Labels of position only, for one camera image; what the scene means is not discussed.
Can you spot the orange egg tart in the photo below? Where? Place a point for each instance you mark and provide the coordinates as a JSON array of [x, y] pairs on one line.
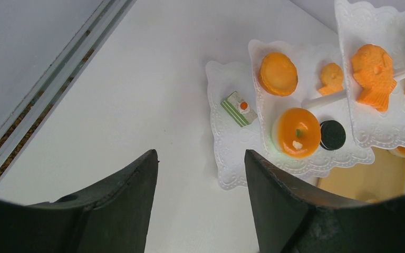
[[277, 74]]

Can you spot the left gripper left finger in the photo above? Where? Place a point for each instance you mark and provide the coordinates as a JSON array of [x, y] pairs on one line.
[[111, 215]]

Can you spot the orange donut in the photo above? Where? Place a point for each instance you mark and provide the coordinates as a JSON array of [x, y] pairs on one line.
[[296, 133], [398, 151]]

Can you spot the orange fish cookie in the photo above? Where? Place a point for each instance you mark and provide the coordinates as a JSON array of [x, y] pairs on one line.
[[331, 77], [373, 71]]

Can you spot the white three-tier dessert stand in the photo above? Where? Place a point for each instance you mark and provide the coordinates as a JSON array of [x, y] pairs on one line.
[[358, 24]]

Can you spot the yellow serving tray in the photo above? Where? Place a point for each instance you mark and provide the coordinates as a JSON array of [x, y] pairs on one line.
[[383, 179]]

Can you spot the black sandwich cookie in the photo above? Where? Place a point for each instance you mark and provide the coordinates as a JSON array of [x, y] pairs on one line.
[[333, 135]]

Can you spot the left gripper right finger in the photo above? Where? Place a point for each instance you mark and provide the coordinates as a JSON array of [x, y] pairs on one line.
[[291, 215]]

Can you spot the green white cake piece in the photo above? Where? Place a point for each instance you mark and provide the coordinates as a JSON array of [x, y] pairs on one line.
[[239, 109]]

